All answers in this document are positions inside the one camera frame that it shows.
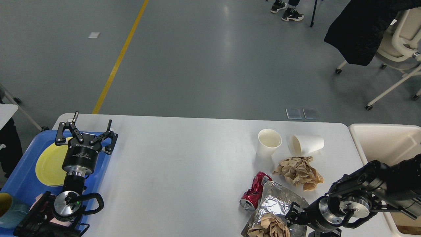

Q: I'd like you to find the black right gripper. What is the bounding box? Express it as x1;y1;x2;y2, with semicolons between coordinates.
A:
285;196;345;237

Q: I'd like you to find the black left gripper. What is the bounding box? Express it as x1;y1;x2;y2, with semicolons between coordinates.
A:
54;112;118;178

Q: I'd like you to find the yellow plastic plate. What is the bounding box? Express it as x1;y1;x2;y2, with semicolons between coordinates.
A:
36;143;68;187

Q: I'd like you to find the silver foil bag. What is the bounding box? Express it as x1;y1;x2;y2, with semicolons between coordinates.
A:
241;181;309;237

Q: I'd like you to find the pink ribbed mug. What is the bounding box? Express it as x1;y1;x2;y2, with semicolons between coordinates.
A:
30;194;72;226

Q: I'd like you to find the brown paper bag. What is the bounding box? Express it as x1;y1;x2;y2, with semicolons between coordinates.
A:
391;213;421;235

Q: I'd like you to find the teal mug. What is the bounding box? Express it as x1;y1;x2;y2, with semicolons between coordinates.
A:
0;193;30;229

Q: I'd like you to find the brown paper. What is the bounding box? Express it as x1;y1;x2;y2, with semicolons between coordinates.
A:
247;213;290;237

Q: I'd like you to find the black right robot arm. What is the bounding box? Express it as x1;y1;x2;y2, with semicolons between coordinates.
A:
285;154;421;237

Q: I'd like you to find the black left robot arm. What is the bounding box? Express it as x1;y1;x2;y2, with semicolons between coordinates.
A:
13;112;118;237

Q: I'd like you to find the crumpled brown paper ball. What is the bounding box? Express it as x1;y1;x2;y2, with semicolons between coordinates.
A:
272;156;324;192

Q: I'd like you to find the crushed red soda can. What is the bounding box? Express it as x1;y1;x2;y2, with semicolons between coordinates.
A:
239;171;272;212

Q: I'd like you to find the blue plastic tray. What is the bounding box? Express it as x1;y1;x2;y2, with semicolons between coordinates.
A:
0;130;114;237

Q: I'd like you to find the white lid behind gripper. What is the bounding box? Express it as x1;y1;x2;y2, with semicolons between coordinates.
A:
288;135;325;157

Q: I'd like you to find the white side table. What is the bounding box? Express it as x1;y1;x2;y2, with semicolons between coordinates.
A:
0;84;50;131

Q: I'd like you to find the white paper cup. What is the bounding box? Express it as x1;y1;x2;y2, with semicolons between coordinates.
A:
257;129;283;158

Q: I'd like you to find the white office chair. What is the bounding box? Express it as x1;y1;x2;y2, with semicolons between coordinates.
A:
335;7;421;110

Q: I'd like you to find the black jacket on chair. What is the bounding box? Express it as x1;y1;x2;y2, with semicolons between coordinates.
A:
324;0;421;66

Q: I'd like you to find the black tripod leg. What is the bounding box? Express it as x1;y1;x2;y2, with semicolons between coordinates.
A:
309;0;319;28

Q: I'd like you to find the person in black clothes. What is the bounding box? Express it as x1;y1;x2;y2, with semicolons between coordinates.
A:
270;0;304;21

